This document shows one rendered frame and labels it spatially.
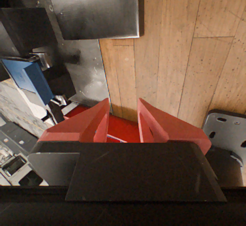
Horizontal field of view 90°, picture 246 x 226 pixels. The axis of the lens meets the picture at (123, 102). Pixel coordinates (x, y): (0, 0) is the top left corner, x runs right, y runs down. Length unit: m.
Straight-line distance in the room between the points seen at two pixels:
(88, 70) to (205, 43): 0.22
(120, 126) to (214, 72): 0.20
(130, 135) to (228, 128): 0.16
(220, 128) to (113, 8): 0.23
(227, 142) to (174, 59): 0.16
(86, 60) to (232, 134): 0.29
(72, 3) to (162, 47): 0.15
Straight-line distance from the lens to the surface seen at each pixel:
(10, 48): 0.33
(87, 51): 0.28
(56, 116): 0.40
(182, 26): 0.19
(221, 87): 0.21
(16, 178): 6.39
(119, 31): 0.20
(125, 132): 0.28
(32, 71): 0.25
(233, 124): 0.24
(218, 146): 0.27
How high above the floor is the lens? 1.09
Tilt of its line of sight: 43 degrees down
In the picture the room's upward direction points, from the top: 137 degrees counter-clockwise
